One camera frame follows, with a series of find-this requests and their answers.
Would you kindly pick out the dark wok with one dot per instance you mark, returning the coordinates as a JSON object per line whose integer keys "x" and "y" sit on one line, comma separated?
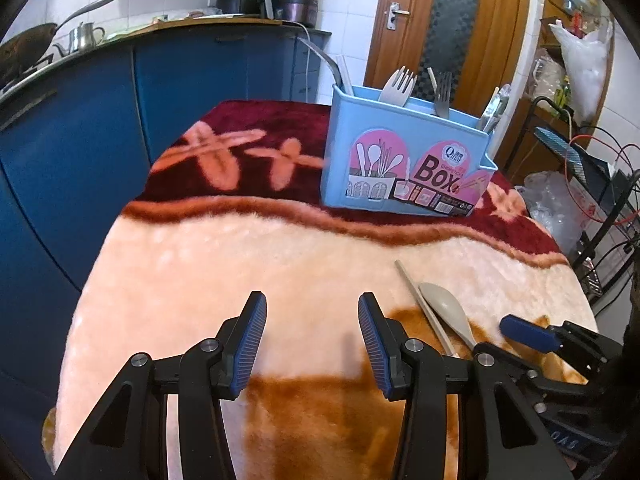
{"x": 20, "y": 47}

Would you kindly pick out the white plastic bag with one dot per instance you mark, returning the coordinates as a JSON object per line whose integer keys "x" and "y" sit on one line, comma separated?
{"x": 585, "y": 70}

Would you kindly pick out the kitchen countertop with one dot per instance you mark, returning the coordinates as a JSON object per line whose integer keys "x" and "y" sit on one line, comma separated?
{"x": 200, "y": 22}

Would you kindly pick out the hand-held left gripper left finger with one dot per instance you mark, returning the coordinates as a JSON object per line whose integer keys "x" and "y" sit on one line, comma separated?
{"x": 250, "y": 340}

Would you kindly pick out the metal fork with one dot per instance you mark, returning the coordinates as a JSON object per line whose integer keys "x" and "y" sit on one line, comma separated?
{"x": 443, "y": 95}
{"x": 325, "y": 60}

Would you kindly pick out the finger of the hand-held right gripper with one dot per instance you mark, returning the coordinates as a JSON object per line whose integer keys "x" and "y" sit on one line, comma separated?
{"x": 550, "y": 392}
{"x": 525, "y": 332}

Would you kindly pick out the orange round object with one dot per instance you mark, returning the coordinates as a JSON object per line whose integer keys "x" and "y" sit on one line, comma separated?
{"x": 48, "y": 432}

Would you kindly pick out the white chopstick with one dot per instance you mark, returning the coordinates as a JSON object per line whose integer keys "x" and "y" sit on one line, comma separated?
{"x": 346, "y": 75}

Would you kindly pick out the beige chopstick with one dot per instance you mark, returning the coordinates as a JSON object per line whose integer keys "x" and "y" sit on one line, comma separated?
{"x": 432, "y": 82}
{"x": 425, "y": 305}
{"x": 491, "y": 106}

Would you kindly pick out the red and pink floral blanket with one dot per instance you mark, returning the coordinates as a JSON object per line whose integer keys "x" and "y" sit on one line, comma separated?
{"x": 225, "y": 260}

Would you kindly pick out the crumpled clear plastic bag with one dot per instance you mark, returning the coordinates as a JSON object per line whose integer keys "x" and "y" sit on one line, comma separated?
{"x": 550, "y": 200}

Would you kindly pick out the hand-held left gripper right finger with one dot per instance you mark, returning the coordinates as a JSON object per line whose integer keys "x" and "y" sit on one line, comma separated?
{"x": 372, "y": 342}

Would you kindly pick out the metal kettle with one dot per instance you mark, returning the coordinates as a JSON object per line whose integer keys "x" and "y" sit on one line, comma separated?
{"x": 80, "y": 37}

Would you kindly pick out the blue kitchen cabinet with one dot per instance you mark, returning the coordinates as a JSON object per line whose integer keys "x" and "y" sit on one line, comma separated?
{"x": 65, "y": 160}

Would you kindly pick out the black stove grate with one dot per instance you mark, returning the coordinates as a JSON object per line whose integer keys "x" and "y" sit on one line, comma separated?
{"x": 25, "y": 77}

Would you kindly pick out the light blue utensil box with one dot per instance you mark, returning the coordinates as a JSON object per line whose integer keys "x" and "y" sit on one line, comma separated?
{"x": 350, "y": 110}

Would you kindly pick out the clear bag on shelf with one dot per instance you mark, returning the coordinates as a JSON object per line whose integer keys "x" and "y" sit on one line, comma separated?
{"x": 547, "y": 77}

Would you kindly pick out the black metal cart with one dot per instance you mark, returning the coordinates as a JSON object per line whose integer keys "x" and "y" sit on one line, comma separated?
{"x": 605, "y": 220}

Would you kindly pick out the white plastic fork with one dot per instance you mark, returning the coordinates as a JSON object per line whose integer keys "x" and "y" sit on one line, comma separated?
{"x": 397, "y": 87}

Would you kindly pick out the beige spoon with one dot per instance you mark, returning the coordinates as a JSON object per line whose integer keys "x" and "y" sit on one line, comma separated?
{"x": 445, "y": 302}

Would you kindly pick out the stacked cooking pots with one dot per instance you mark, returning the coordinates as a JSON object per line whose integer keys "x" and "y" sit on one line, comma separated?
{"x": 297, "y": 10}

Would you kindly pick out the green bottle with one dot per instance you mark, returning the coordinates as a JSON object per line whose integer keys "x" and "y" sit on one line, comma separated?
{"x": 562, "y": 92}

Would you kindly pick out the wooden door with glass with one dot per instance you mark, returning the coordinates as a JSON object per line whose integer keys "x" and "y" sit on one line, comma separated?
{"x": 400, "y": 47}

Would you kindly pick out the blue striped flat device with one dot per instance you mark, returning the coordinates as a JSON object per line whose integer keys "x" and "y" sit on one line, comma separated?
{"x": 557, "y": 144}

